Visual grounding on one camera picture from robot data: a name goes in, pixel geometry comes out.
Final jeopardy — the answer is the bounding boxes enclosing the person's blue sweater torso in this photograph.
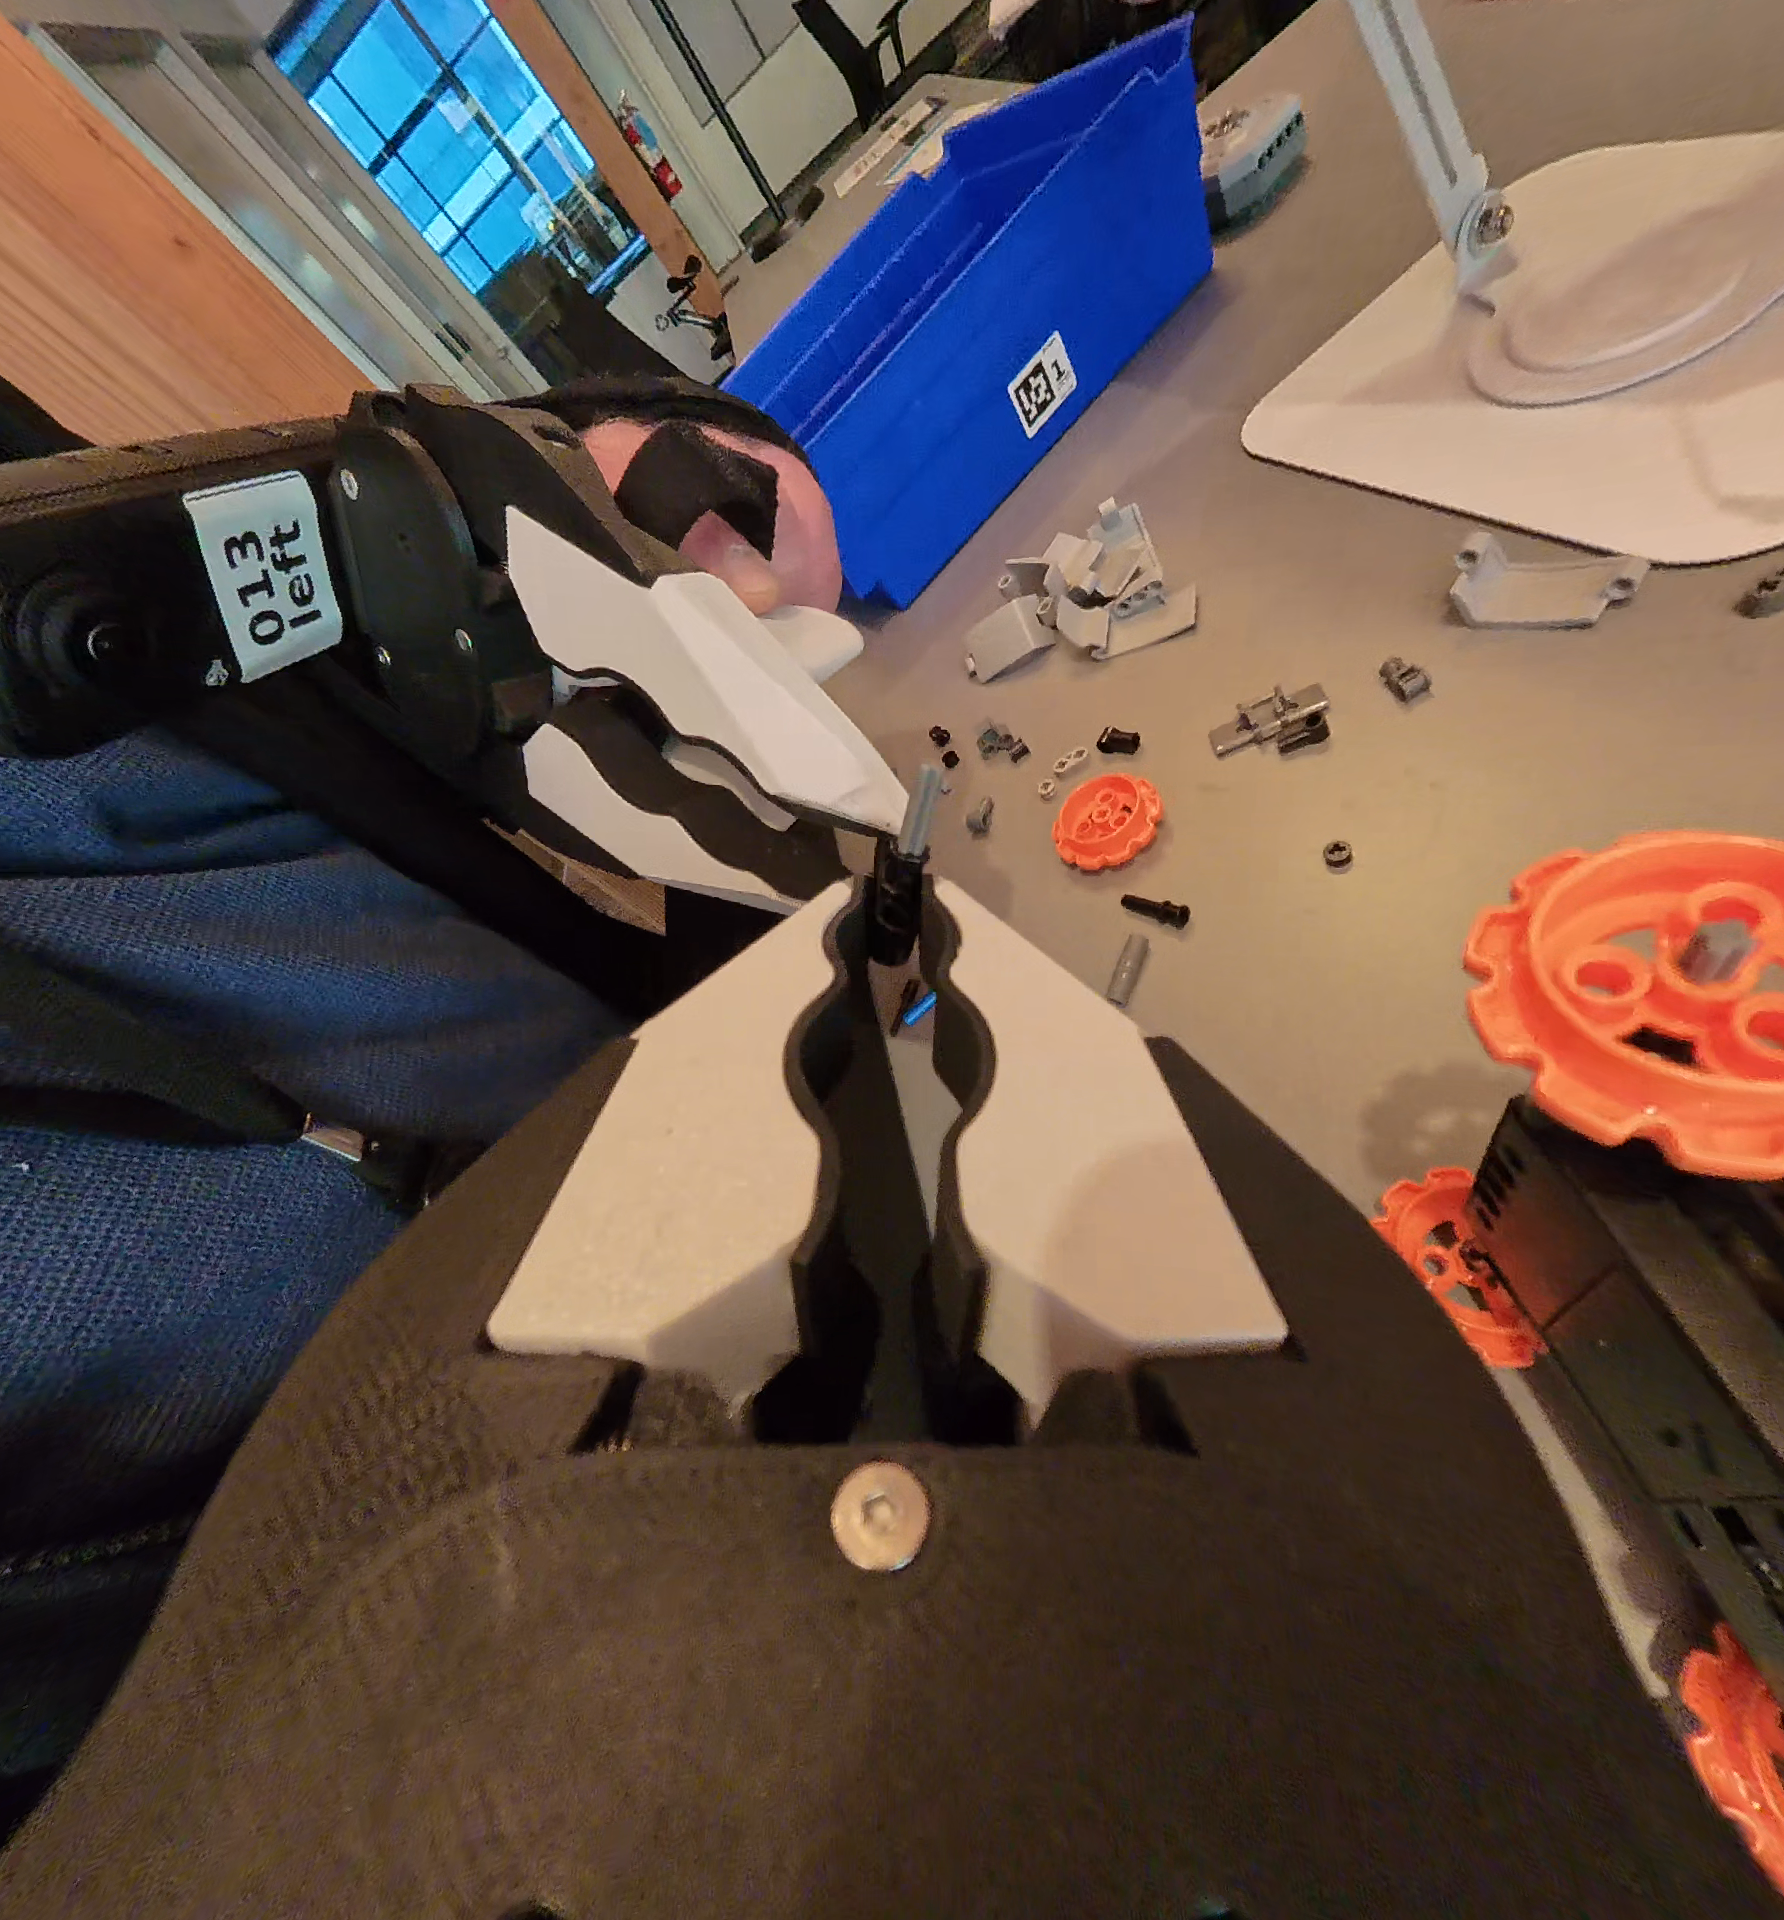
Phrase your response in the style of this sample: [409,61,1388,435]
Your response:
[0,721,654,1562]

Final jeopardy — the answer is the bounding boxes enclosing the grey panel piece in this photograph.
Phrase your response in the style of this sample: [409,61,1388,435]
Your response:
[1448,533,1651,631]

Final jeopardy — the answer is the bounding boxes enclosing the wooden cabinet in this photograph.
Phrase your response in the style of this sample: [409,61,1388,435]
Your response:
[0,0,353,451]

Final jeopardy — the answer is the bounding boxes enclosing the white lamp base plate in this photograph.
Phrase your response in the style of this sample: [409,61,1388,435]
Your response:
[1243,127,1784,565]

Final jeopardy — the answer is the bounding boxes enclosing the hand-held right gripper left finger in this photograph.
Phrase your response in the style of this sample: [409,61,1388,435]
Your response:
[490,877,869,1405]

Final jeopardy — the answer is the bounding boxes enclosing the black shoulder strap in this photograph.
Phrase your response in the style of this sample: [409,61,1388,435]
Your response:
[0,899,430,1203]

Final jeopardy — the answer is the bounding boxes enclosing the person's left hand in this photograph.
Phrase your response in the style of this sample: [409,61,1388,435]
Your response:
[637,449,849,626]

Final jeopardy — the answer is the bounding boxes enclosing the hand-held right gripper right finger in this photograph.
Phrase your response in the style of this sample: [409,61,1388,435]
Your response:
[923,877,1290,1411]

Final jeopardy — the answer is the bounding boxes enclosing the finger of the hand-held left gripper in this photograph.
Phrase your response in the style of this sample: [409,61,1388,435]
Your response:
[517,721,849,916]
[504,511,918,826]

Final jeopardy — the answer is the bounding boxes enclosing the small grey device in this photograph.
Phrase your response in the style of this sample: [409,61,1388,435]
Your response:
[1191,90,1314,226]

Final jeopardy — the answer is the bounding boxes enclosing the cluster of grey panel pieces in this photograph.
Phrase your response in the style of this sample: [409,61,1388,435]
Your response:
[967,496,1201,687]

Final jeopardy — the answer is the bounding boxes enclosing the building kit robot model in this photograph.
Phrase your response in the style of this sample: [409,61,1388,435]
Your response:
[1366,832,1784,1920]

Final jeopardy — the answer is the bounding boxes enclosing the small orange gear wheel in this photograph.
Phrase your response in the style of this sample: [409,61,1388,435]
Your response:
[1055,773,1167,876]

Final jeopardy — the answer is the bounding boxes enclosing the blue storage bin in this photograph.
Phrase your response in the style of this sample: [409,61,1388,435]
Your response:
[728,17,1219,611]

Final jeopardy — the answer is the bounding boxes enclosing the scattered small connector pins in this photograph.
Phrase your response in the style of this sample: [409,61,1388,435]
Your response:
[923,721,1375,1007]

